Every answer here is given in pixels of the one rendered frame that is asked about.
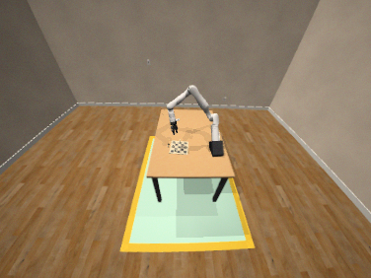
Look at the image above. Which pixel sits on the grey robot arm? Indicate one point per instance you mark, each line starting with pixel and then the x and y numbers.
pixel 192 90

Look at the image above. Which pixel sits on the black and cream chessboard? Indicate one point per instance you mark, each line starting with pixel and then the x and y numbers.
pixel 178 147

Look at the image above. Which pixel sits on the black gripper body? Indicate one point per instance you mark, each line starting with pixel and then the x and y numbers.
pixel 173 124

